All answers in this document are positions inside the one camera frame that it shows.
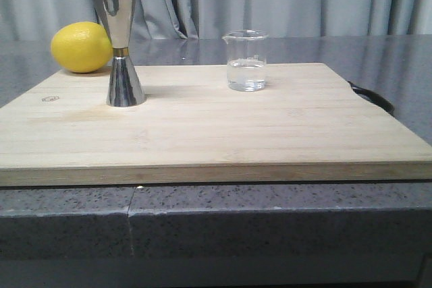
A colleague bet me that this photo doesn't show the small glass beaker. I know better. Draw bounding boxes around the small glass beaker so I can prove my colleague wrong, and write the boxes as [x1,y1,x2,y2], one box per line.
[222,30,268,92]

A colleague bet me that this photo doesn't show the steel double jigger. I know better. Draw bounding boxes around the steel double jigger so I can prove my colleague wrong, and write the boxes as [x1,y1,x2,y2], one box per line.
[92,0,145,107]

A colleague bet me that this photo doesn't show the wooden cutting board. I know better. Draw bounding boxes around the wooden cutting board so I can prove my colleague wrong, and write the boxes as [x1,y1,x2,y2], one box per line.
[1,63,431,186]

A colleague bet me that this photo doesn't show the yellow lemon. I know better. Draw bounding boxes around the yellow lemon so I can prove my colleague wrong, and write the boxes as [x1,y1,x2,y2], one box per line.
[51,22,113,74]

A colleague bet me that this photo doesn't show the black cutting board handle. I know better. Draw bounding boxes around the black cutting board handle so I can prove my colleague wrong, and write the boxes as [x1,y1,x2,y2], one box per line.
[348,81,394,116]

